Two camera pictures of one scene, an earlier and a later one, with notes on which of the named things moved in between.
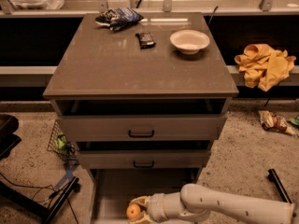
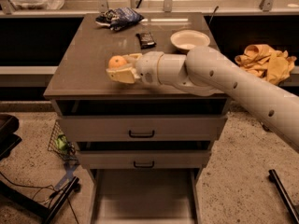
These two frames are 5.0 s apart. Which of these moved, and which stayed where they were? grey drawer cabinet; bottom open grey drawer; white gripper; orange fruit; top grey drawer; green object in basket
Moved: orange fruit; white gripper
Stayed: green object in basket; top grey drawer; grey drawer cabinet; bottom open grey drawer
